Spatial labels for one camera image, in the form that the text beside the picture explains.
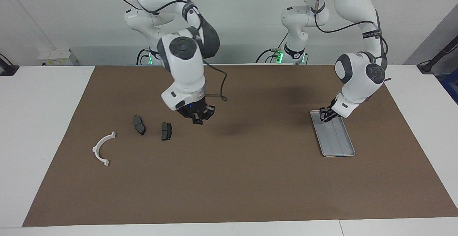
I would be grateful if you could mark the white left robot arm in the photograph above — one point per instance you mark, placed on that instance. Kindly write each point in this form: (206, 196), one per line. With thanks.
(357, 75)

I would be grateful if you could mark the short dark brake pad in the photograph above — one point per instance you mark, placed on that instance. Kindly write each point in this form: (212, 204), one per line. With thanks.
(166, 131)

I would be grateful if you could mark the black table clamp mount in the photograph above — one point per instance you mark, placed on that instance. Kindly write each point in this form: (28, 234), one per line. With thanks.
(7, 69)

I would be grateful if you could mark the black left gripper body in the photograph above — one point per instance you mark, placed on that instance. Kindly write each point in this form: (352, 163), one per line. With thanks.
(332, 108)

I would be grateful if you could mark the silver metal tray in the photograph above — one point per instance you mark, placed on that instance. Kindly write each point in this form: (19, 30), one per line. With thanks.
(340, 143)

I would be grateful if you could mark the blue crate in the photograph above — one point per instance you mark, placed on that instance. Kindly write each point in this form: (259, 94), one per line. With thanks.
(451, 85)

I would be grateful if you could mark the long dark brake pad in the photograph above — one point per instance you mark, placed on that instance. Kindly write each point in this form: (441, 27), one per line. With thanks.
(139, 124)

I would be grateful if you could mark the white semicircular bracket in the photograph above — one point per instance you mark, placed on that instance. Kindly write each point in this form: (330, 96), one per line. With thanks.
(96, 149)

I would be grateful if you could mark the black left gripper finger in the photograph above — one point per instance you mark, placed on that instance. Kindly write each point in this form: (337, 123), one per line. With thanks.
(321, 111)
(331, 117)

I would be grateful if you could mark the black camera stand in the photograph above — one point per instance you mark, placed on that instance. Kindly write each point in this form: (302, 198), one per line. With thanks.
(434, 62)

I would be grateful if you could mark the brown table mat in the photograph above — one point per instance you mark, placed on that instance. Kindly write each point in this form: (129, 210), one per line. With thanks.
(229, 178)

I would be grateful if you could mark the white power strip box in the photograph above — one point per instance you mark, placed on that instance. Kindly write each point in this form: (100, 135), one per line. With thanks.
(57, 57)

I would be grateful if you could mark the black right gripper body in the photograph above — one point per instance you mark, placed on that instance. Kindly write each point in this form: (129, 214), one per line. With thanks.
(195, 109)

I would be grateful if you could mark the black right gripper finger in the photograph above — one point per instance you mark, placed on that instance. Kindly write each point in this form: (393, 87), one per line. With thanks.
(203, 118)
(194, 120)

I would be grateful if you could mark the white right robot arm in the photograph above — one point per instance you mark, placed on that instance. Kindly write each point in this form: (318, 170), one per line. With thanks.
(186, 60)

